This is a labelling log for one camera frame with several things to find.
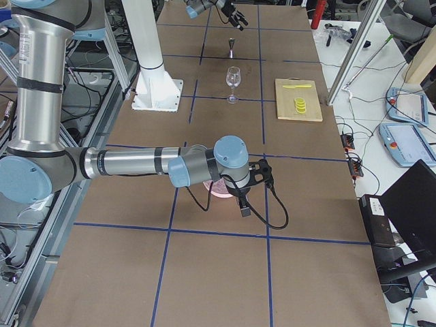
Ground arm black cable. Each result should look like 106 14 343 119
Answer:
183 173 290 230

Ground bamboo cutting board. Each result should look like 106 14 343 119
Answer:
275 78 323 122

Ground aluminium frame post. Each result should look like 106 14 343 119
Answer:
326 0 386 106

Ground clear plastic bag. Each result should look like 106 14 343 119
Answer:
324 23 354 47

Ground black laptop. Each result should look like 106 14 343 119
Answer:
358 159 435 283

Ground orange connector block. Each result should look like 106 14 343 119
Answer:
347 158 364 179
340 134 355 152

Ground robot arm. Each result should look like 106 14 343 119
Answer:
185 0 248 31
1 1 253 204

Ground teach pendant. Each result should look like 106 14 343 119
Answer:
386 87 429 127
379 123 435 168

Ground long metal rod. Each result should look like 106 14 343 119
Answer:
342 34 394 91

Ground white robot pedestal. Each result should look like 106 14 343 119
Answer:
123 1 183 112

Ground red fire extinguisher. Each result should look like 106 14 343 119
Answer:
311 0 327 29

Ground steel jigger measuring cup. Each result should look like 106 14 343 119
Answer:
228 37 236 59

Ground near teach pendant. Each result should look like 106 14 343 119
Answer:
379 123 435 168

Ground yellow plastic knife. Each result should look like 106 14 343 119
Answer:
282 84 312 89

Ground far teach pendant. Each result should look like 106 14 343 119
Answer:
386 87 429 127

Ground pink bowl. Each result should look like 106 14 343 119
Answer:
203 178 232 198

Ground clear wine glass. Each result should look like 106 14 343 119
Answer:
226 66 241 104

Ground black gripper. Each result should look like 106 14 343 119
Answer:
217 1 248 31
227 186 251 217

